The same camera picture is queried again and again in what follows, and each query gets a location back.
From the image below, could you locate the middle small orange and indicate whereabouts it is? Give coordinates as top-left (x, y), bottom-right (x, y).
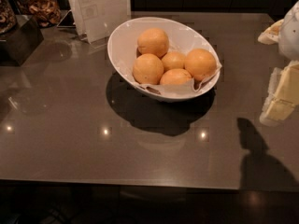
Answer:
top-left (162, 51), bottom-right (185, 71)

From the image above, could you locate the white oval bowl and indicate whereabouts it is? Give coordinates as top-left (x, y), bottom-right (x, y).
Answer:
top-left (107, 16), bottom-right (221, 103)

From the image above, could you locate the clear acrylic sign holder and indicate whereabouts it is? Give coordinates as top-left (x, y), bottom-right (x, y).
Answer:
top-left (68, 0), bottom-right (131, 43)

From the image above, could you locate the dark wooden block stand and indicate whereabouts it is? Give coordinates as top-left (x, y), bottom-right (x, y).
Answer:
top-left (0, 15), bottom-right (44, 66)

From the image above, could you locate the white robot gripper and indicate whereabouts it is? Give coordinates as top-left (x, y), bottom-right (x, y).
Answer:
top-left (258, 1), bottom-right (299, 126)

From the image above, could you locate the glass jar at left edge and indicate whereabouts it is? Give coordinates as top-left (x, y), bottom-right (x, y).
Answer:
top-left (0, 0), bottom-right (17, 34)

